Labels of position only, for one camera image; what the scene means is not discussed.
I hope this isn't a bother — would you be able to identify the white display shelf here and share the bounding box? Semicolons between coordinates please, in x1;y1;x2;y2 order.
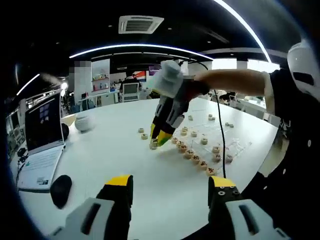
91;58;111;106

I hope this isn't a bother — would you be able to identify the beige round mat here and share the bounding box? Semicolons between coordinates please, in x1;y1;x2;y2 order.
61;114;77;126

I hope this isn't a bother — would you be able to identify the short ceiling light strip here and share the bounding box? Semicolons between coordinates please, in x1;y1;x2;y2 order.
16;73;41;96

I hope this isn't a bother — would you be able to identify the long curved ceiling light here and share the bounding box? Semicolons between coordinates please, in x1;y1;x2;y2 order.
214;0;272;64

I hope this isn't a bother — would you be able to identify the white laptop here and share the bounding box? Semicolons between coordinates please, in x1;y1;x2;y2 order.
17;92;67;194

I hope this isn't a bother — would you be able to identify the group of wooden chess pieces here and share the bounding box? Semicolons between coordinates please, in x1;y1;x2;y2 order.
137;113;235;177

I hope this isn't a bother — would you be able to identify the black cable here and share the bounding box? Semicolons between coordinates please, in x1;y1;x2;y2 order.
178;59;227;179

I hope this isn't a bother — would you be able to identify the ceiling air conditioner unit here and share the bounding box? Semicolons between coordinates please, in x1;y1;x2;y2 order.
118;15;165;35

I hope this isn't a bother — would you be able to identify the white worn device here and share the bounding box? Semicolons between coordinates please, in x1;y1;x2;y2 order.
286;39;316;96

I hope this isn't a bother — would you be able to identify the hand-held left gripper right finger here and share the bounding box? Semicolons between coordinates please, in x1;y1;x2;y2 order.
207;175;290;240

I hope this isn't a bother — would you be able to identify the curved ceiling light strip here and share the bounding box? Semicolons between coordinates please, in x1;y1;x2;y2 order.
69;44;215;61

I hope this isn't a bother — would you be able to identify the white ribbed round object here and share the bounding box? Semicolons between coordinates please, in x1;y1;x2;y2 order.
74;113;97;133

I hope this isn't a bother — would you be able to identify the transparent chessboard sheet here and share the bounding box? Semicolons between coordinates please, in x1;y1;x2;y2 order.
172;119;253;176

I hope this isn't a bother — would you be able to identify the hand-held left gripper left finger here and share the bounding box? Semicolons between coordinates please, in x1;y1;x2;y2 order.
49;174;135;240

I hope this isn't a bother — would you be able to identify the white office chair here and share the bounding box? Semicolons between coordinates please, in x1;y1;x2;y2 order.
122;83;141;102

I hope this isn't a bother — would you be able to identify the black computer mouse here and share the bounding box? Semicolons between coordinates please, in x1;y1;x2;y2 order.
49;174;73;210

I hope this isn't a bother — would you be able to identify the black round object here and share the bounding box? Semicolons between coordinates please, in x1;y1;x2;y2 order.
61;122;71;144

